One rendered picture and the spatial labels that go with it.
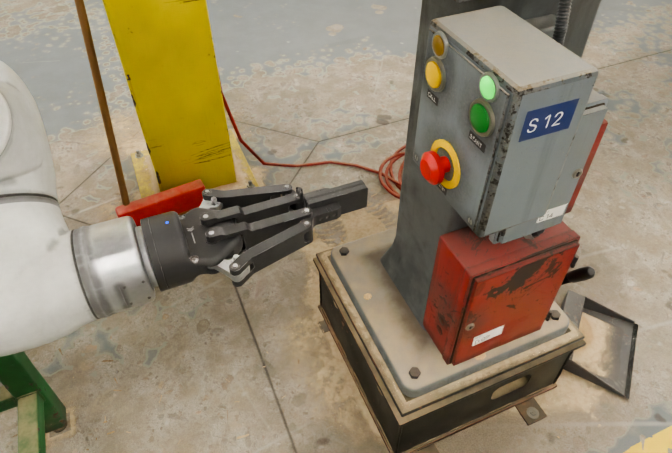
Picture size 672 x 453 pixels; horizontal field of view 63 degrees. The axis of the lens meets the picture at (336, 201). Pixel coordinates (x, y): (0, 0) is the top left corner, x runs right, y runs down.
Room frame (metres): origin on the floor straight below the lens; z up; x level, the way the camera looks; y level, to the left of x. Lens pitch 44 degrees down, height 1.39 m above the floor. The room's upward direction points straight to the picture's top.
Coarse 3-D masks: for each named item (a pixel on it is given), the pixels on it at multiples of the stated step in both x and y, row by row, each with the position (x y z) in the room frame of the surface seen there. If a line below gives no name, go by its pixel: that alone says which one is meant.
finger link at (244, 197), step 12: (204, 192) 0.43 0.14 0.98; (216, 192) 0.44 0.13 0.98; (228, 192) 0.44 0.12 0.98; (240, 192) 0.44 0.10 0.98; (252, 192) 0.44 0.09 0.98; (264, 192) 0.44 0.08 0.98; (276, 192) 0.44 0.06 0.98; (288, 192) 0.44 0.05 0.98; (228, 204) 0.43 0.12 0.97; (240, 204) 0.43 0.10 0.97; (252, 204) 0.43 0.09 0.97
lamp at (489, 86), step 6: (486, 72) 0.46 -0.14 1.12; (480, 78) 0.46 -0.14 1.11; (486, 78) 0.45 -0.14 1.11; (492, 78) 0.45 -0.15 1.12; (480, 84) 0.46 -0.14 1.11; (486, 84) 0.45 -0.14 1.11; (492, 84) 0.44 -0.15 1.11; (498, 84) 0.44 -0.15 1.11; (480, 90) 0.46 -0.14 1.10; (486, 90) 0.45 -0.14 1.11; (492, 90) 0.44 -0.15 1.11; (498, 90) 0.44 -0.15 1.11; (486, 96) 0.45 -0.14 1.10; (492, 96) 0.44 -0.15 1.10; (492, 102) 0.44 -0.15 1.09
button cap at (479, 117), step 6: (474, 108) 0.46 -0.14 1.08; (480, 108) 0.45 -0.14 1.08; (474, 114) 0.46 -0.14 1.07; (480, 114) 0.45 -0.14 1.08; (486, 114) 0.44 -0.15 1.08; (474, 120) 0.45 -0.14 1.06; (480, 120) 0.45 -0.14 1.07; (486, 120) 0.44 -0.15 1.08; (474, 126) 0.45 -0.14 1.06; (480, 126) 0.44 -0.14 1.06; (486, 126) 0.44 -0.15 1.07; (480, 132) 0.44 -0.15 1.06
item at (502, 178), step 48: (480, 48) 0.50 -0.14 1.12; (528, 48) 0.50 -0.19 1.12; (432, 96) 0.53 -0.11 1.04; (480, 96) 0.46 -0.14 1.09; (528, 96) 0.43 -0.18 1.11; (576, 96) 0.45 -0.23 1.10; (432, 144) 0.52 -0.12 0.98; (480, 144) 0.45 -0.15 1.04; (528, 144) 0.43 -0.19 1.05; (480, 192) 0.43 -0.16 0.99; (528, 192) 0.44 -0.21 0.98
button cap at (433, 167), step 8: (424, 152) 0.50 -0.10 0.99; (432, 152) 0.49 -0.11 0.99; (424, 160) 0.49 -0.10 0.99; (432, 160) 0.48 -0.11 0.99; (440, 160) 0.48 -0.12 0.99; (448, 160) 0.49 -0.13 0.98; (424, 168) 0.48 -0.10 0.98; (432, 168) 0.47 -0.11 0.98; (440, 168) 0.47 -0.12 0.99; (448, 168) 0.48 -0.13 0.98; (424, 176) 0.48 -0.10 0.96; (432, 176) 0.47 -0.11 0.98; (440, 176) 0.47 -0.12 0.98; (432, 184) 0.47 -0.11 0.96
